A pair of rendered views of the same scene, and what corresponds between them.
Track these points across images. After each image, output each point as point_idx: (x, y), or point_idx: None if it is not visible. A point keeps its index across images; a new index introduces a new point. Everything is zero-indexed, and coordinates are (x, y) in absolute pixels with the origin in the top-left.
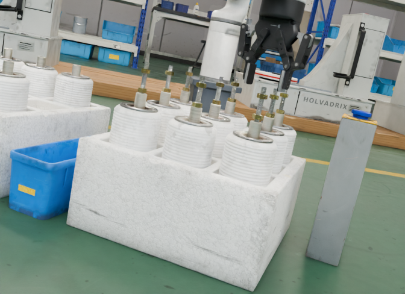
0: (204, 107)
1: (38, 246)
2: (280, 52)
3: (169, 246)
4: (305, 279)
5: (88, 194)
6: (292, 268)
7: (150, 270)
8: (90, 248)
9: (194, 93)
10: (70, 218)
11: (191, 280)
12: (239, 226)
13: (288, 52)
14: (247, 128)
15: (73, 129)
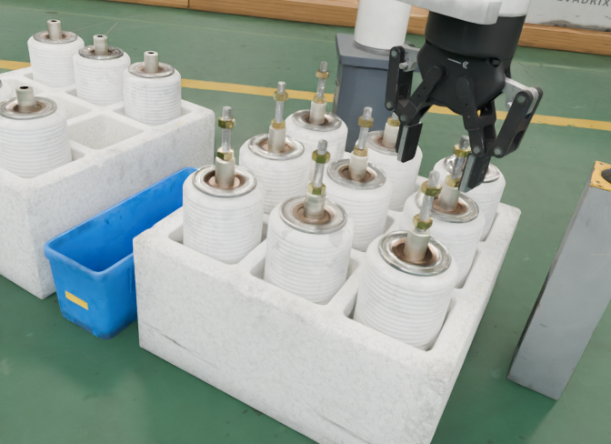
0: (360, 97)
1: (90, 408)
2: (465, 122)
3: (281, 406)
4: (501, 442)
5: (161, 317)
6: (482, 415)
7: None
8: (166, 404)
9: (344, 75)
10: (143, 340)
11: None
12: (386, 408)
13: (483, 119)
14: (413, 201)
15: (154, 164)
